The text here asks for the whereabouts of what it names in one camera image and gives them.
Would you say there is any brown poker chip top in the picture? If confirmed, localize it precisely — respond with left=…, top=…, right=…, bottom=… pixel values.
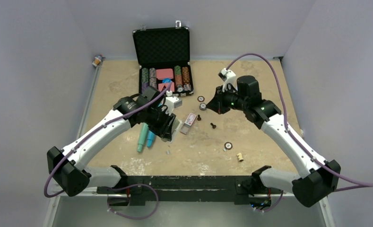
left=197, top=96, right=205, bottom=103

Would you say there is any red white staple box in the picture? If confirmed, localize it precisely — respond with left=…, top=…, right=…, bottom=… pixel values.
left=180, top=113, right=197, bottom=135

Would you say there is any light wooden chess piece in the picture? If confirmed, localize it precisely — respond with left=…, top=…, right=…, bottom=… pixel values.
left=236, top=153, right=244, bottom=162

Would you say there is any black poker chip case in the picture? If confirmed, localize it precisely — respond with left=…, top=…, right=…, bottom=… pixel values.
left=132, top=20, right=194, bottom=96

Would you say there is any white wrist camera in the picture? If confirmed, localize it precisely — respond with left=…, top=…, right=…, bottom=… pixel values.
left=218, top=68, right=236, bottom=92
left=163, top=91, right=182, bottom=115

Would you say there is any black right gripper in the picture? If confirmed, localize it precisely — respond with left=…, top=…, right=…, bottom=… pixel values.
left=207, top=84, right=248, bottom=114

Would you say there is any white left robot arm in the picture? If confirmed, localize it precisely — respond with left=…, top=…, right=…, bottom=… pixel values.
left=44, top=86, right=182, bottom=198

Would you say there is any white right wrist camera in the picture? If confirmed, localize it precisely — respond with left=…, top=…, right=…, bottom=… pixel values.
left=218, top=68, right=236, bottom=92

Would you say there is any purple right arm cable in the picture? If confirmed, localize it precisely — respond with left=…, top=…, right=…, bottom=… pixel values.
left=225, top=52, right=373, bottom=193

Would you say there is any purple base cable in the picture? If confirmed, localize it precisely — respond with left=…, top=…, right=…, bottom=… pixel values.
left=253, top=187, right=281, bottom=214
left=106, top=183, right=160, bottom=220

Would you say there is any beige green stapler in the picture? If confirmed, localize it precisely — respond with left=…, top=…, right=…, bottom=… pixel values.
left=169, top=118, right=183, bottom=143

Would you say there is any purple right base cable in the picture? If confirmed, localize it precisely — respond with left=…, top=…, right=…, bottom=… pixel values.
left=253, top=187, right=281, bottom=214

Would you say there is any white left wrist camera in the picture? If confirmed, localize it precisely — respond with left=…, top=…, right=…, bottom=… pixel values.
left=163, top=91, right=182, bottom=115

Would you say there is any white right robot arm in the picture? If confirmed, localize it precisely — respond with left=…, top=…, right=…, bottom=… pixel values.
left=207, top=75, right=341, bottom=207

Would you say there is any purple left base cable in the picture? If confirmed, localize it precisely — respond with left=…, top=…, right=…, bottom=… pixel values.
left=106, top=183, right=160, bottom=220

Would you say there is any brown poker chip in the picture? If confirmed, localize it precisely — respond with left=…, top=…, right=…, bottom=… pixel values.
left=224, top=142, right=233, bottom=150
left=197, top=96, right=205, bottom=103

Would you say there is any green marker pen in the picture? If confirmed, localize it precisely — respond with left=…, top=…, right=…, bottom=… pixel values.
left=137, top=123, right=149, bottom=153

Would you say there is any blue marker pen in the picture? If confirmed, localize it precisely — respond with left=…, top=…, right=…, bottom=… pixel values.
left=146, top=131, right=156, bottom=148

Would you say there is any black table frame rail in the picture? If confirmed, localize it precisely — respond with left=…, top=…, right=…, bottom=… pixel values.
left=91, top=175, right=282, bottom=207

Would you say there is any small bottle in corner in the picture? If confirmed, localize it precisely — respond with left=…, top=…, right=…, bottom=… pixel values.
left=92, top=54, right=104, bottom=67

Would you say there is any brown poker chip bottom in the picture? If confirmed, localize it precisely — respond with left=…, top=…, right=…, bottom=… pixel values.
left=224, top=142, right=233, bottom=150

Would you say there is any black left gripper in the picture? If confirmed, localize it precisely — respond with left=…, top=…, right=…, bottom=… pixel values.
left=144, top=106, right=176, bottom=140

